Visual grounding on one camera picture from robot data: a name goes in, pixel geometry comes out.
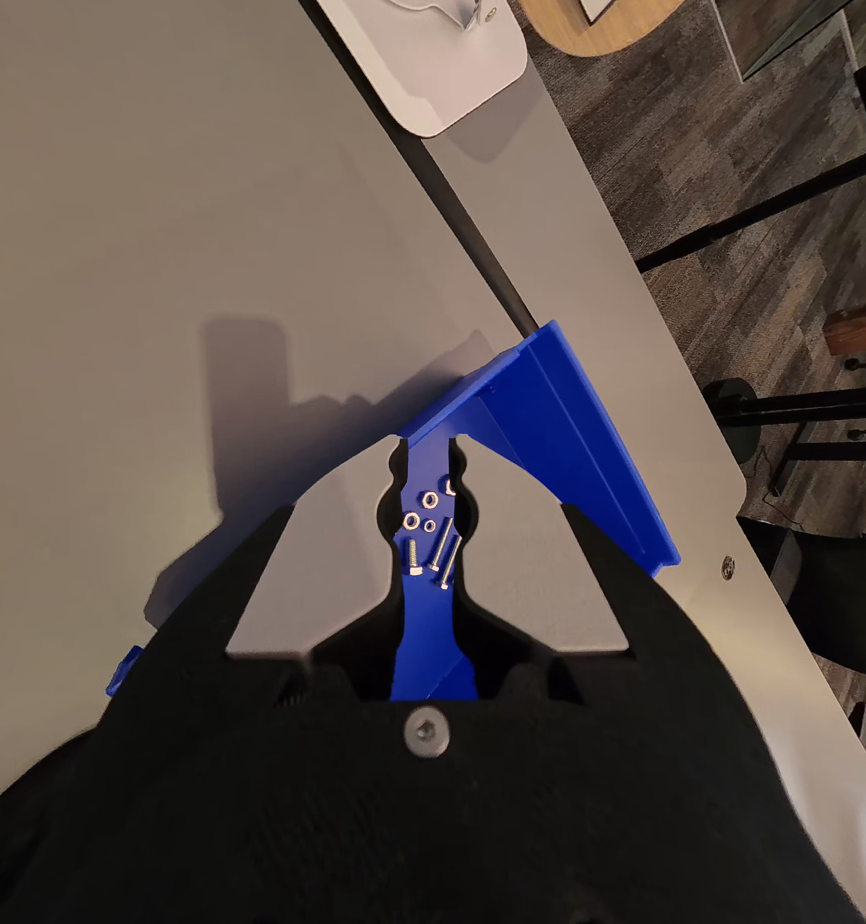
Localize white stand base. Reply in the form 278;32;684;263
316;0;530;137

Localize black office chair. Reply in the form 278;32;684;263
736;516;866;681

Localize wooden support post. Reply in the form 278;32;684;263
823;302;866;359

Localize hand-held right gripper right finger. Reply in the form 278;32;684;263
447;435;637;660

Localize wooden display board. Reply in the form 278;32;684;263
516;0;688;59

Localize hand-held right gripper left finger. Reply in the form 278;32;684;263
225;435;411;662

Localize blue plastic bin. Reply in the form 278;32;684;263
104;320;684;705

